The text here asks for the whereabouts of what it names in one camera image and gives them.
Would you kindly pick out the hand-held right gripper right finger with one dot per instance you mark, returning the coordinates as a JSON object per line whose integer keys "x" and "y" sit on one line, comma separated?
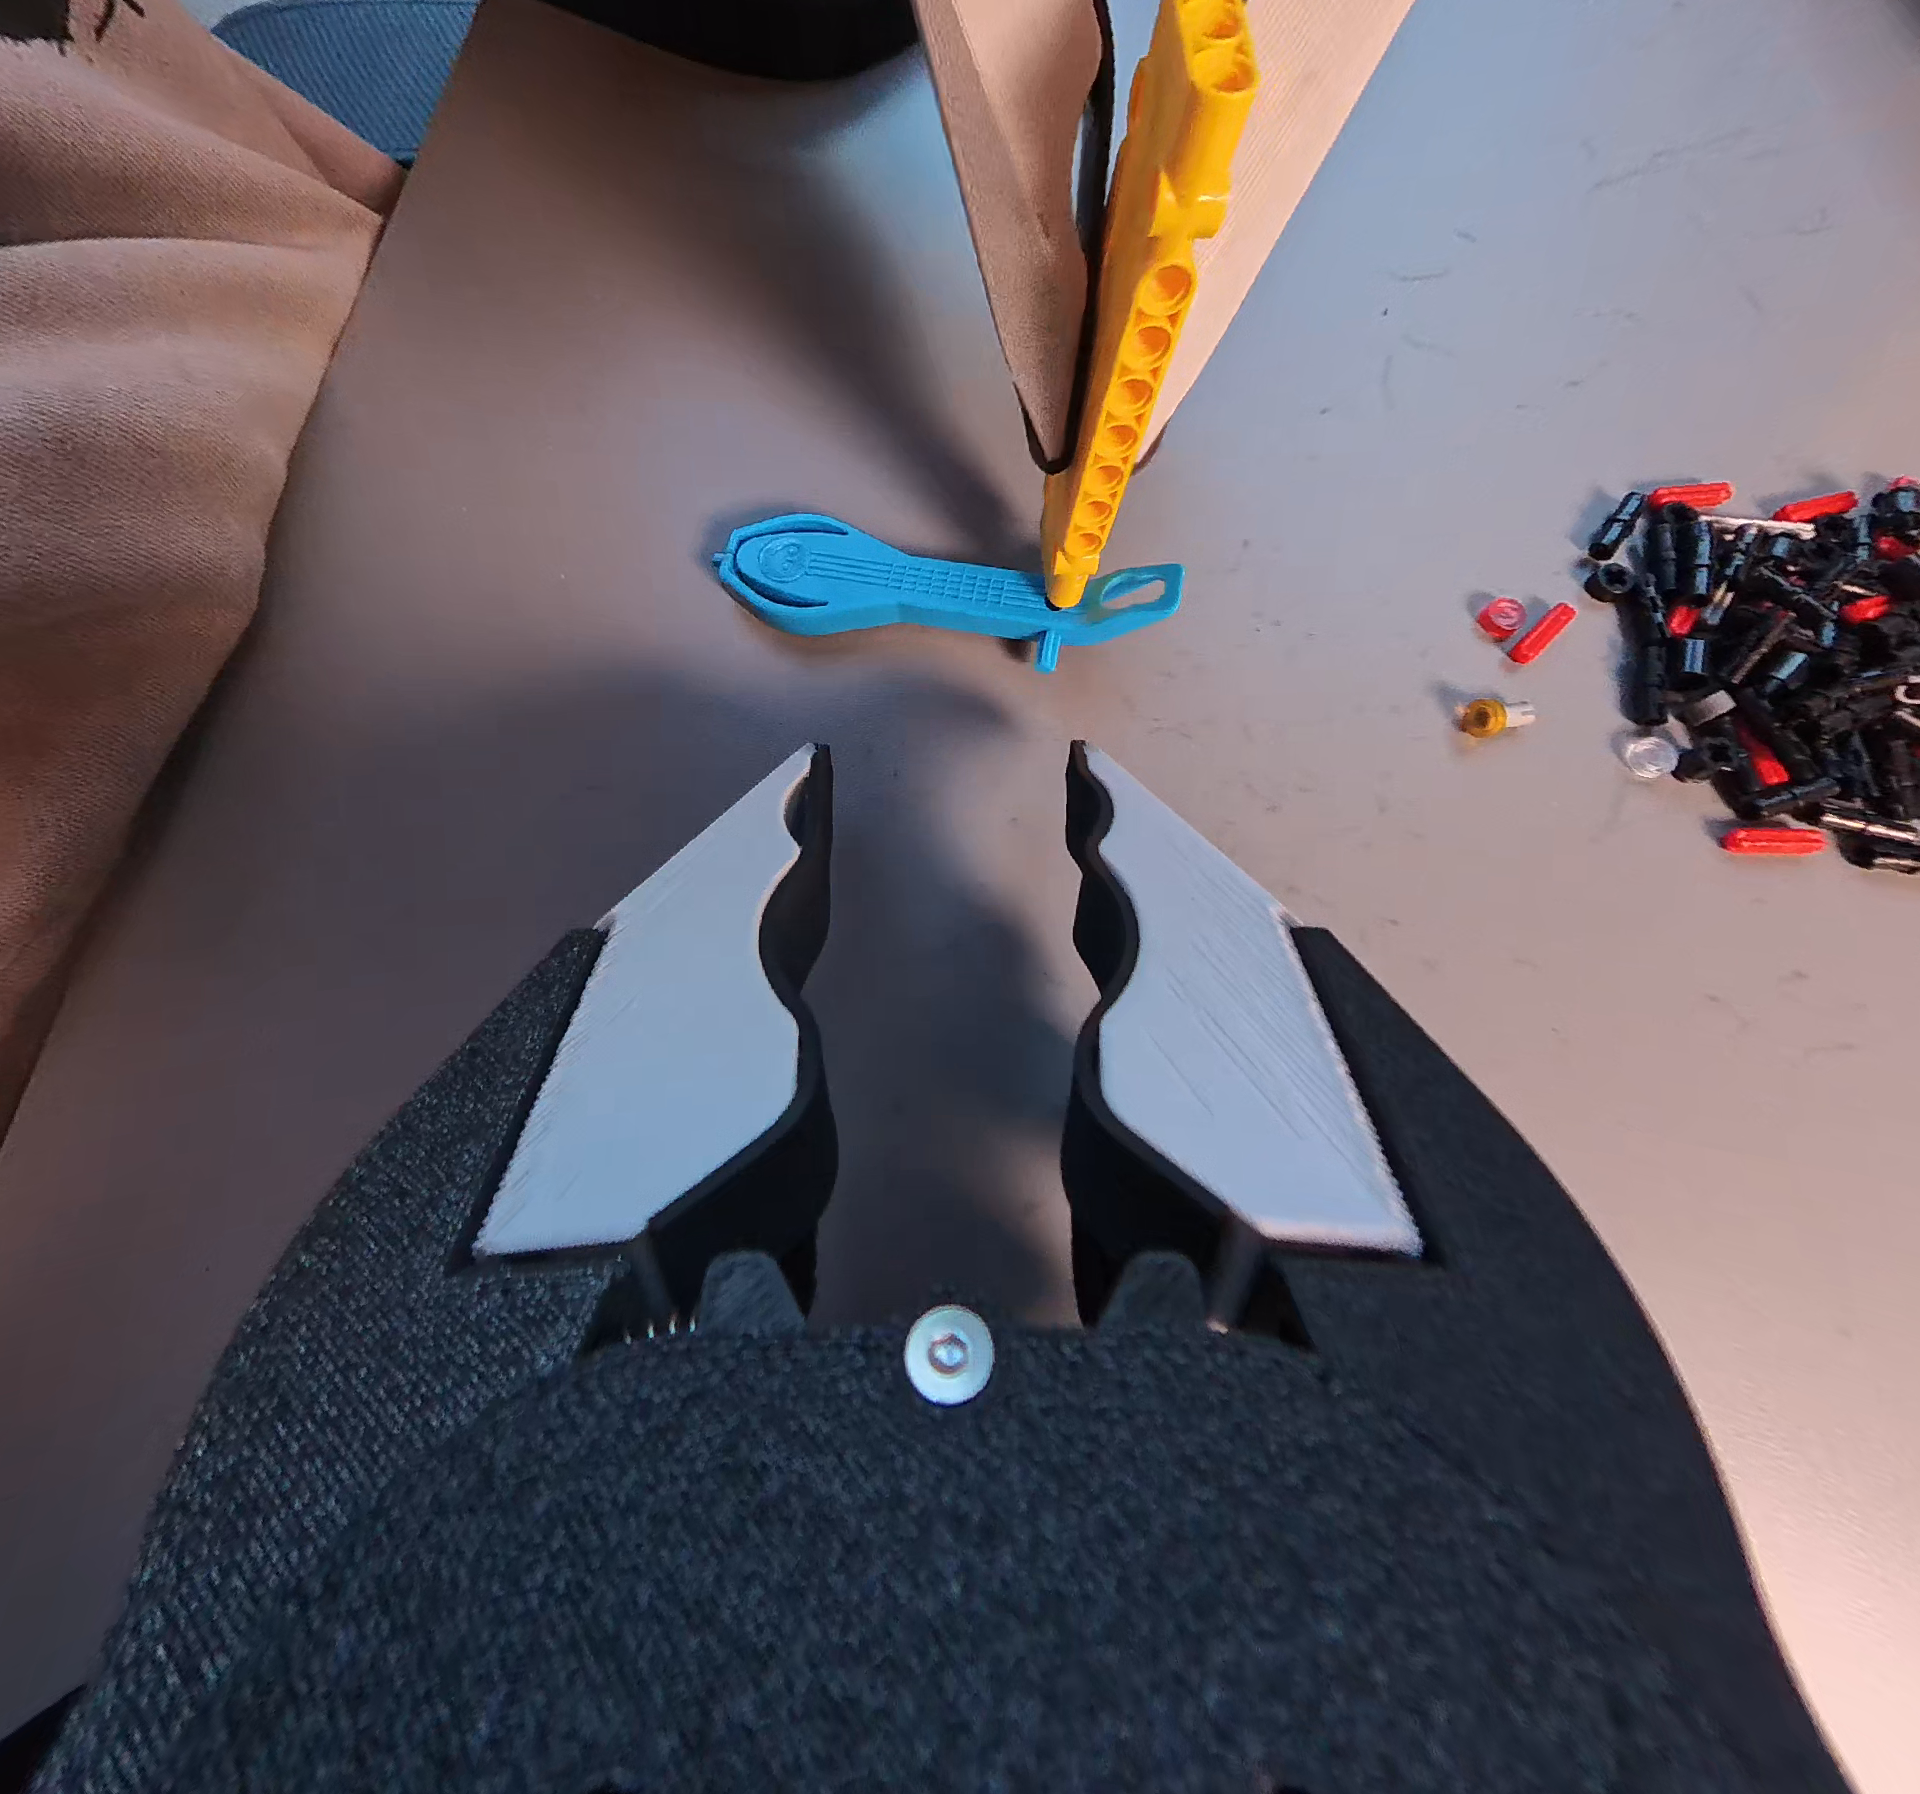
{"x": 1242, "y": 1070}

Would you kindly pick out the clear round stud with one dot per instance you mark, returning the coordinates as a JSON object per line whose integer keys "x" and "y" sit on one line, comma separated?
{"x": 1650, "y": 755}

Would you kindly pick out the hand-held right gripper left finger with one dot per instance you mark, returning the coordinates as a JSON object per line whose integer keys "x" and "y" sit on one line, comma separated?
{"x": 642, "y": 1070}

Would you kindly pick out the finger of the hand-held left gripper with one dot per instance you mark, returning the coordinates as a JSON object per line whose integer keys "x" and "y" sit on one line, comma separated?
{"x": 1320, "y": 56}
{"x": 1004, "y": 99}

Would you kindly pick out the grey desk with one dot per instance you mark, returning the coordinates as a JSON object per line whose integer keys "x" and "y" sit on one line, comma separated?
{"x": 600, "y": 398}

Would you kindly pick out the pile of small connector pins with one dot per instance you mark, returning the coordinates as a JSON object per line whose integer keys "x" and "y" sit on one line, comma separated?
{"x": 1770, "y": 666}

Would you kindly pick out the red round stud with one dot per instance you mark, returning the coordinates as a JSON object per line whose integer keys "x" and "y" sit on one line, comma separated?
{"x": 1500, "y": 626}

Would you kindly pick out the blue brick separator tool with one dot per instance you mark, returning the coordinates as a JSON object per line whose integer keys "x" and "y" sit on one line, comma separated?
{"x": 896, "y": 590}

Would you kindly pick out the yellow perforated brick beam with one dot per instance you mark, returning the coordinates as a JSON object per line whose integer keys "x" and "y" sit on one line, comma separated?
{"x": 1152, "y": 248}

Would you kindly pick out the red connector pin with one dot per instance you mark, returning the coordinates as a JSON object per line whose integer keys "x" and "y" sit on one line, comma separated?
{"x": 1544, "y": 627}

